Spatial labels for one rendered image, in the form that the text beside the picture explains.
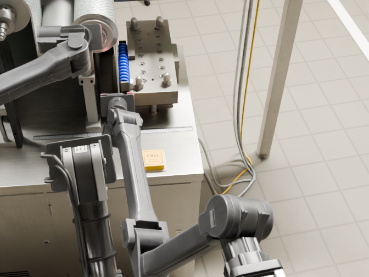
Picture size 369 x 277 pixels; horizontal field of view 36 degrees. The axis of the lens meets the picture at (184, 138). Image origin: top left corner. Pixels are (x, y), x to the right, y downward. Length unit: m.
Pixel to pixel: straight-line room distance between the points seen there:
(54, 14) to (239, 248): 1.15
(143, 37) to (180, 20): 1.83
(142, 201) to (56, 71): 0.37
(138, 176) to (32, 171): 0.53
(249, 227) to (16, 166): 1.06
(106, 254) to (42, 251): 1.45
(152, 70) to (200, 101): 1.39
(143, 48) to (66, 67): 0.76
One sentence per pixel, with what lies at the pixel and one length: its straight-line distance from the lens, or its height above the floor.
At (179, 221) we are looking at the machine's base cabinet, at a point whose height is 0.59.
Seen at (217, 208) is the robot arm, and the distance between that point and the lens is 1.01.
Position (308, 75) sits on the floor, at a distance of 3.61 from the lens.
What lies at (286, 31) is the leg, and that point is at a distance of 2.49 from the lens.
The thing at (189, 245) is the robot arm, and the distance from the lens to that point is 1.13.
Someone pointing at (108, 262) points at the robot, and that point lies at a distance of 0.78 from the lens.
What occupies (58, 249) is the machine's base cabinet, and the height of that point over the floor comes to 0.45.
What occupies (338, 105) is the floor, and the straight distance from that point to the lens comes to 3.46.
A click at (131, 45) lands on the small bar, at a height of 1.05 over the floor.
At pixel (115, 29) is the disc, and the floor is 1.26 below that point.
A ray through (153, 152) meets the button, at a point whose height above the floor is 0.92.
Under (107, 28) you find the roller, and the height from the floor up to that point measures 1.28.
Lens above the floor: 2.33
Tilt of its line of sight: 48 degrees down
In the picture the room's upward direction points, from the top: 2 degrees clockwise
